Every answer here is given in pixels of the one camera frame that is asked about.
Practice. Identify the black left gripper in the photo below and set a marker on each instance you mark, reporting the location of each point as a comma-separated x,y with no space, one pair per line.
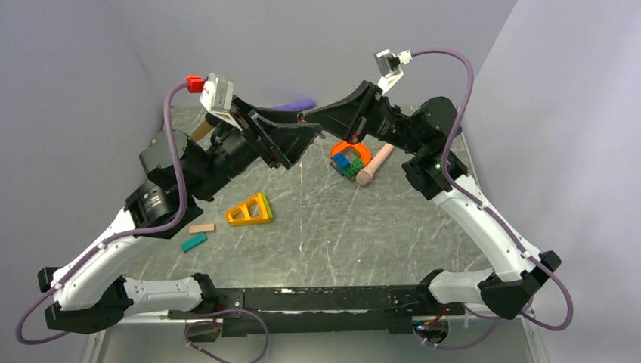
276,136

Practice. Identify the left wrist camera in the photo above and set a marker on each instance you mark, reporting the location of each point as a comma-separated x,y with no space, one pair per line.
216,98

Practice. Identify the colourful brick block stack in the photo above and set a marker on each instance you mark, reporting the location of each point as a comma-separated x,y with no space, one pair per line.
346,168

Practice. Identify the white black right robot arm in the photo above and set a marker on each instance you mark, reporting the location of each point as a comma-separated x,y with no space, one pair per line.
518,270

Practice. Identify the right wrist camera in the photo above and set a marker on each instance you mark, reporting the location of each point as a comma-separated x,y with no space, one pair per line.
391,68

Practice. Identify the purple cylinder toy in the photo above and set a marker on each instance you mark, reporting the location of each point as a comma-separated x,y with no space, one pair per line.
306,104

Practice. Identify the orange triangle toy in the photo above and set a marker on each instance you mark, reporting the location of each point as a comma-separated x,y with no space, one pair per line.
254,211

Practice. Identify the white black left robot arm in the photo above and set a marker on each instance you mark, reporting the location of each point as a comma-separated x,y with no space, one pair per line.
93,293

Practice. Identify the teal wooden block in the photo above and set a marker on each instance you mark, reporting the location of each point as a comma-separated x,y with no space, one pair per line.
193,242

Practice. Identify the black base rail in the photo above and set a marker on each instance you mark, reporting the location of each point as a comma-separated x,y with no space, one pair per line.
393,308

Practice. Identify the beige toy microphone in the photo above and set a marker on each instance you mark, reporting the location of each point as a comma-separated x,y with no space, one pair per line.
365,175

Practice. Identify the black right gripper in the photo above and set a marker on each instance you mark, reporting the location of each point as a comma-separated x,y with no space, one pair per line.
340,119

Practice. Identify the orange horseshoe toy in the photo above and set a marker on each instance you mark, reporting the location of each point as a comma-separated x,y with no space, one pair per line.
351,151

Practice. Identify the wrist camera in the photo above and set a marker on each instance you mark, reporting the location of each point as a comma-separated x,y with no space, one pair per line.
216,98
391,68

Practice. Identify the beige wooden block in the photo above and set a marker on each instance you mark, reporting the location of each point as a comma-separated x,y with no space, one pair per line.
202,228

